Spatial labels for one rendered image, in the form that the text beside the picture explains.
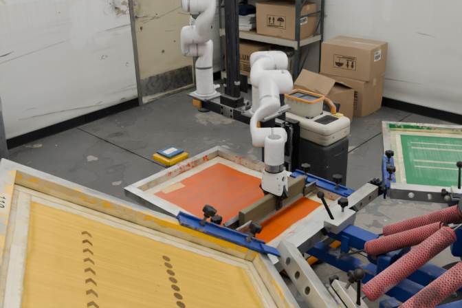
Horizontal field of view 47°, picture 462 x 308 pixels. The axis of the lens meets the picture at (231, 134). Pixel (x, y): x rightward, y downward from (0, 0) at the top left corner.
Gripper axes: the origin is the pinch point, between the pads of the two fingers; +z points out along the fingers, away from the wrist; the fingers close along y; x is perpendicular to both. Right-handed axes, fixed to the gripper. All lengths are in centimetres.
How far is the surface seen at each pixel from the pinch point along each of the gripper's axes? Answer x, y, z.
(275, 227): 6.1, -5.6, 5.9
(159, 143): -151, 264, 101
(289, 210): -7.4, -2.0, 5.9
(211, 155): -21, 56, 4
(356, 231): 0.0, -37.0, -2.7
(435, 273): 1, -66, -1
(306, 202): -16.9, -3.8, 5.9
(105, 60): -168, 367, 38
